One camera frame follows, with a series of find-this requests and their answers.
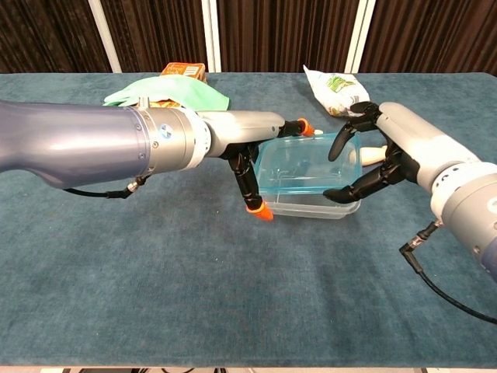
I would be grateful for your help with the orange carton box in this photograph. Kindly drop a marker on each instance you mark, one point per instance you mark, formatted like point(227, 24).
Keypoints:
point(182, 70)

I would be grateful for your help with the green rubber glove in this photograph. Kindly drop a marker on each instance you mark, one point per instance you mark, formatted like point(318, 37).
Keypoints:
point(182, 91)

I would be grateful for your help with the teal table cloth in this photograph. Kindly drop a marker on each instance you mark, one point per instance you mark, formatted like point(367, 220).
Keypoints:
point(194, 291)

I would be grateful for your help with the clear plastic container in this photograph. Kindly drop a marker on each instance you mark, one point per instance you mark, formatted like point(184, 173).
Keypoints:
point(310, 210)

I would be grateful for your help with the blue translucent plastic lid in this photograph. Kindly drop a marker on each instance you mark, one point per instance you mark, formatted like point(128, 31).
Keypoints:
point(299, 167)

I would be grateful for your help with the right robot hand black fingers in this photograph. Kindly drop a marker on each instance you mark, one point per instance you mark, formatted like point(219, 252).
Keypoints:
point(419, 143)

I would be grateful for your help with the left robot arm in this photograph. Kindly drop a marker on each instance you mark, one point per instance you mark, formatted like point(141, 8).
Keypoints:
point(77, 143)

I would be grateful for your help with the white snack bag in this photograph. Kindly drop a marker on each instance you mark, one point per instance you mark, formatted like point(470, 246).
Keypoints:
point(334, 89)

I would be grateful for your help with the white partition post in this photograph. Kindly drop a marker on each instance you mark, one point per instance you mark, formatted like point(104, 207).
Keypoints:
point(105, 35)
point(359, 35)
point(211, 35)

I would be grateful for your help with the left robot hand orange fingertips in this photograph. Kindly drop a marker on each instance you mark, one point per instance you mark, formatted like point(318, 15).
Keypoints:
point(240, 130)

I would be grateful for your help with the small wooden mallet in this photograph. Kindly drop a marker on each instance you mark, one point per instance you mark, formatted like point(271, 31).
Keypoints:
point(372, 155)

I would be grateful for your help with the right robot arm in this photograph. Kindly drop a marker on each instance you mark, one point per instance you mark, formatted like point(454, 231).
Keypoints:
point(473, 210)

